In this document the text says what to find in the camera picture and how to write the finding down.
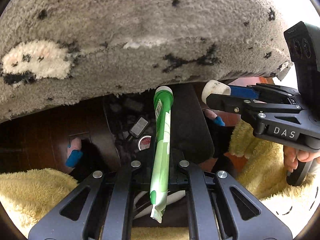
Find green toothpaste tube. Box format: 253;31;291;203
150;86;174;223

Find round pink-lid tin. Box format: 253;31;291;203
137;135;152;151

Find black trash bin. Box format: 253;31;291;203
103;83;216;172

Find person's right hand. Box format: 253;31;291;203
283;146;320;172

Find person's slippered right foot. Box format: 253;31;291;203
203;108;225;126

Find person's slippered foot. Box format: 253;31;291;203
66;137;83;168
203;108;225;126

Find person's slippered left foot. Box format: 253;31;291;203
66;137;83;168

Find grey cat-pattern bed blanket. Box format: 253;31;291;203
1;0;290;121

